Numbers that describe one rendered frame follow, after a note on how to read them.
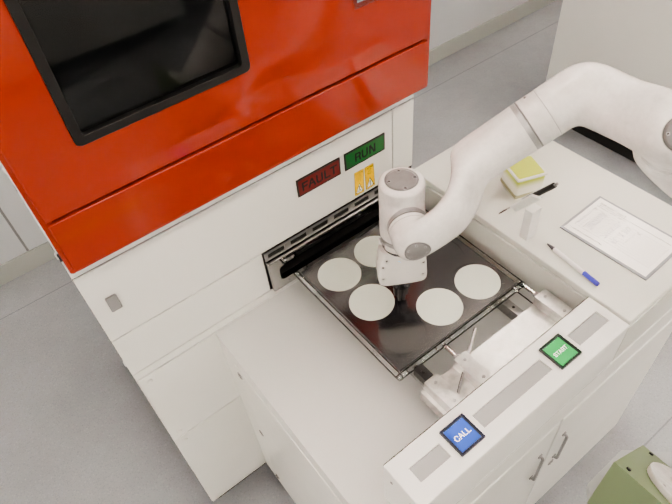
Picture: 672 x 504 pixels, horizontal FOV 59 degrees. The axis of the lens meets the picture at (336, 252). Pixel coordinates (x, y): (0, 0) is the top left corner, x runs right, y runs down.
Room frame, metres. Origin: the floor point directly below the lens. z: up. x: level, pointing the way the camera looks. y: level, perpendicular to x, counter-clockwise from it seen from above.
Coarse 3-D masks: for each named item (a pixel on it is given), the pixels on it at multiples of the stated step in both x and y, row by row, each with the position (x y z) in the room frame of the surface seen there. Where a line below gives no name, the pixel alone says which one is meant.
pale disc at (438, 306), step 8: (440, 288) 0.81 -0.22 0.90; (424, 296) 0.80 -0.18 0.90; (432, 296) 0.79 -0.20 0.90; (440, 296) 0.79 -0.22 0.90; (448, 296) 0.79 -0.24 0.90; (456, 296) 0.79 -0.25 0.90; (416, 304) 0.78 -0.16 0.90; (424, 304) 0.77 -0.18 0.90; (432, 304) 0.77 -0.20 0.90; (440, 304) 0.77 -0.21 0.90; (448, 304) 0.77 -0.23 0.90; (456, 304) 0.77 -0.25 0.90; (424, 312) 0.75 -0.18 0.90; (432, 312) 0.75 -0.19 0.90; (440, 312) 0.75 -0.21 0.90; (448, 312) 0.75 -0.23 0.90; (456, 312) 0.74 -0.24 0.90; (432, 320) 0.73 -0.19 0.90; (440, 320) 0.73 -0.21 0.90; (448, 320) 0.73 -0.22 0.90; (456, 320) 0.72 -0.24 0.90
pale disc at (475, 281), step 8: (464, 272) 0.85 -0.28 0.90; (472, 272) 0.85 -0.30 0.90; (480, 272) 0.85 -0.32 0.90; (488, 272) 0.84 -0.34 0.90; (456, 280) 0.83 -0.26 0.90; (464, 280) 0.83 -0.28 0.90; (472, 280) 0.83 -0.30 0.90; (480, 280) 0.82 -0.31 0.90; (488, 280) 0.82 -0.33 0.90; (496, 280) 0.82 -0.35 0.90; (464, 288) 0.81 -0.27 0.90; (472, 288) 0.80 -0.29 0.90; (480, 288) 0.80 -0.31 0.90; (488, 288) 0.80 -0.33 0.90; (496, 288) 0.80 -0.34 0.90; (472, 296) 0.78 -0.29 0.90; (480, 296) 0.78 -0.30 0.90; (488, 296) 0.78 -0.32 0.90
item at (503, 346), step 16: (512, 320) 0.72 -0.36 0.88; (528, 320) 0.72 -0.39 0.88; (544, 320) 0.71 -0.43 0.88; (496, 336) 0.69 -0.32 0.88; (512, 336) 0.68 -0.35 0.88; (528, 336) 0.68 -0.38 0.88; (480, 352) 0.65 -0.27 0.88; (496, 352) 0.65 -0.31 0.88; (512, 352) 0.64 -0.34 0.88; (496, 368) 0.61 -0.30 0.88; (464, 384) 0.58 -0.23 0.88; (432, 400) 0.56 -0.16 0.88
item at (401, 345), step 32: (352, 256) 0.94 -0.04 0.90; (448, 256) 0.90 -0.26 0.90; (480, 256) 0.89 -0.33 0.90; (320, 288) 0.85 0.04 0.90; (352, 288) 0.84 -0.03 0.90; (416, 288) 0.82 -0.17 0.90; (448, 288) 0.81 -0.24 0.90; (352, 320) 0.75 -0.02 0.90; (384, 320) 0.74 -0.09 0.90; (416, 320) 0.74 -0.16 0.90; (384, 352) 0.66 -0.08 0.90; (416, 352) 0.66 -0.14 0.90
